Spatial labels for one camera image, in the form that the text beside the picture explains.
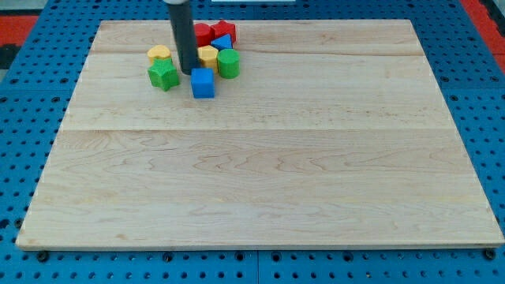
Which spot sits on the green star block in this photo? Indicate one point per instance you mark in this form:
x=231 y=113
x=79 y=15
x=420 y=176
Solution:
x=163 y=74

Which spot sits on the red star block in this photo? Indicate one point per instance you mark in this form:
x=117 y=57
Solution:
x=223 y=28

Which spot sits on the yellow heart block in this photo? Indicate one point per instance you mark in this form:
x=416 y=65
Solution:
x=160 y=52

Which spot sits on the blue cube block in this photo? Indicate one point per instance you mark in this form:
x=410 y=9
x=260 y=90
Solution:
x=202 y=83

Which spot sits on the light wooden board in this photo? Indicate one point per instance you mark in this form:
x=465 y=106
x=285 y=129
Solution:
x=335 y=135

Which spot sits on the green cylinder block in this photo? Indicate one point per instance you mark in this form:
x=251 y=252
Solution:
x=229 y=63

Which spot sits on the yellow pentagon block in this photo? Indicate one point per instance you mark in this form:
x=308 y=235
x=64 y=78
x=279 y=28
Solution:
x=208 y=57

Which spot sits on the blue triangle block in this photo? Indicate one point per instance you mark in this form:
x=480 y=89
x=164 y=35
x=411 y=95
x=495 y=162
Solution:
x=223 y=42

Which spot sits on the red cylinder block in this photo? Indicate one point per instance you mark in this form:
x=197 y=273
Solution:
x=204 y=34

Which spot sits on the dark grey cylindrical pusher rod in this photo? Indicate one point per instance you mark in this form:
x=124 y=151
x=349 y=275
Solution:
x=181 y=20

